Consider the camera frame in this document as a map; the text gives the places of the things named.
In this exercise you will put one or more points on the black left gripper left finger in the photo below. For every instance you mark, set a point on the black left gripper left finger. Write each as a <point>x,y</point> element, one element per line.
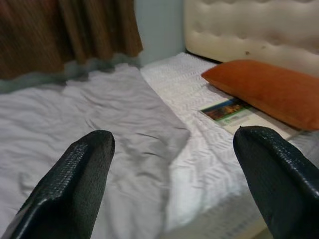
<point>69,189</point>

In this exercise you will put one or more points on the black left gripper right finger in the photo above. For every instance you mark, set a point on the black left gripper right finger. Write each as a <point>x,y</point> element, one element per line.
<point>281,184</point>

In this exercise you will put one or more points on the white quilted mattress cover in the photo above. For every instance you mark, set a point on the white quilted mattress cover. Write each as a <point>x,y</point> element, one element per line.
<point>199,174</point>

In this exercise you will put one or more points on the pale grey duvet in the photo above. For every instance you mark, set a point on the pale grey duvet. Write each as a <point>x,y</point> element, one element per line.
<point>74,104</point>

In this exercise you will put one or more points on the white picture book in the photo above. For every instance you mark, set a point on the white picture book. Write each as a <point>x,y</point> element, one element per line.
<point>224,112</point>

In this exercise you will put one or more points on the orange pillow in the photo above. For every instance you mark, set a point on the orange pillow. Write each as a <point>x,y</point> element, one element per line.
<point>269,87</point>

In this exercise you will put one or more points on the grey green blanket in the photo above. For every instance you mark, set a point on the grey green blanket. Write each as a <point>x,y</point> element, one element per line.
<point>74,70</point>

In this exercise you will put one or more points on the brown curtain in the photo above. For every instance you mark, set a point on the brown curtain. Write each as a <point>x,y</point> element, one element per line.
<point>62,30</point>

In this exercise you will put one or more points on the cream tufted headboard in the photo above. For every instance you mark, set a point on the cream tufted headboard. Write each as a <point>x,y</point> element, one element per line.
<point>249,25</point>

